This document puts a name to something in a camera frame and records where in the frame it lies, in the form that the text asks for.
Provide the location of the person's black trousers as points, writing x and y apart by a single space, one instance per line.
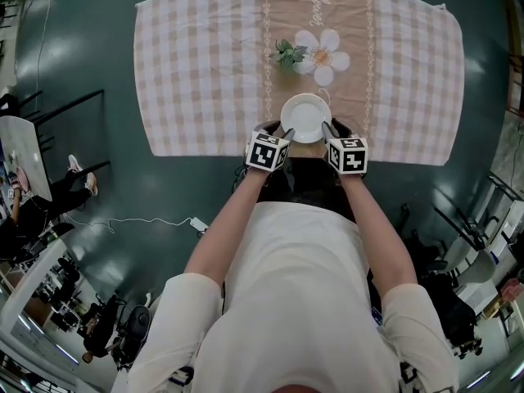
307 186

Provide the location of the white plate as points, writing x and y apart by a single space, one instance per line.
306 117

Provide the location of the grey table with black legs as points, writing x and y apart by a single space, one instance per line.
16 137

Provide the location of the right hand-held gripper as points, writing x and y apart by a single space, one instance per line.
348 158

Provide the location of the person's right forearm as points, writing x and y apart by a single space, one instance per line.
380 240

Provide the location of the person's white shirt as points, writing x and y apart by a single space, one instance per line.
294 301

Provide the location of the pink checkered tablecloth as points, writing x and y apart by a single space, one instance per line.
196 55

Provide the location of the white power strip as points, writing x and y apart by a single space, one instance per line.
198 224

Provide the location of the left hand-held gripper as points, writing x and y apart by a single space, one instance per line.
266 154

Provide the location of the black bag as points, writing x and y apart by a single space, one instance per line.
450 309

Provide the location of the grey chair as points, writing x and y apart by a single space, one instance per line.
477 272

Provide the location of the pink dish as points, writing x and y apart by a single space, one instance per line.
23 180

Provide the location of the person's left forearm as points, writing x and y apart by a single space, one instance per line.
223 231

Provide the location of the small green potted plant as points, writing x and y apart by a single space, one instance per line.
288 55

